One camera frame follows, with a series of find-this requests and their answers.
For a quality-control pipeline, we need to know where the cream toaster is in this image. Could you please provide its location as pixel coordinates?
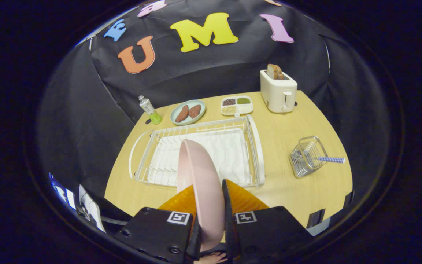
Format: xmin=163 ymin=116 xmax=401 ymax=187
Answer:
xmin=260 ymin=69 xmax=298 ymax=113

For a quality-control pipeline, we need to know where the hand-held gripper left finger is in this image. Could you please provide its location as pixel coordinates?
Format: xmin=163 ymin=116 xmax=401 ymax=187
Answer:
xmin=114 ymin=184 xmax=202 ymax=264

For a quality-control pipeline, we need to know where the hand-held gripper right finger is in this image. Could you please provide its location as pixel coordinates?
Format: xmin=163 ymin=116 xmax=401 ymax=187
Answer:
xmin=221 ymin=179 xmax=314 ymax=263

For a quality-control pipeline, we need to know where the checked handle spoon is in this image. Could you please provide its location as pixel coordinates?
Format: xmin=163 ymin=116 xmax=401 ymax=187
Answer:
xmin=299 ymin=141 xmax=346 ymax=164

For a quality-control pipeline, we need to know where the black backdrop cloth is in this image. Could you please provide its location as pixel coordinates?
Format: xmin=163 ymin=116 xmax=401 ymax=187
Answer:
xmin=37 ymin=0 xmax=391 ymax=220

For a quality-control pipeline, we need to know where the metal wire basket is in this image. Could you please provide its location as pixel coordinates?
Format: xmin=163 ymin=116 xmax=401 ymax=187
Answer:
xmin=290 ymin=136 xmax=329 ymax=179

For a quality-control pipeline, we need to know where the pink plate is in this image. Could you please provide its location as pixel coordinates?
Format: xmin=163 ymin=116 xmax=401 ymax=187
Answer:
xmin=177 ymin=139 xmax=226 ymax=252

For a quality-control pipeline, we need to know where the green liquid bottle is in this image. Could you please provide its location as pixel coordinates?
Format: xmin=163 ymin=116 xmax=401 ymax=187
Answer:
xmin=138 ymin=95 xmax=163 ymax=125

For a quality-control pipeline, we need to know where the teal plate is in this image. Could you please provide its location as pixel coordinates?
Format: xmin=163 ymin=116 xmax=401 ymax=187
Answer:
xmin=170 ymin=99 xmax=206 ymax=126

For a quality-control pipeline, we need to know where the white drip tray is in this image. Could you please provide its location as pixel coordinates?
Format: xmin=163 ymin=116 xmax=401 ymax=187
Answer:
xmin=147 ymin=128 xmax=252 ymax=187

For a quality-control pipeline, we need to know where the white wire dish rack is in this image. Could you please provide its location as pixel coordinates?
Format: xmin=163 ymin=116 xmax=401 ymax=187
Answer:
xmin=129 ymin=114 xmax=266 ymax=188

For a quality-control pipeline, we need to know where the white divided tray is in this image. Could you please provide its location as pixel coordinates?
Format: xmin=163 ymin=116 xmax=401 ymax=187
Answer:
xmin=221 ymin=96 xmax=254 ymax=118

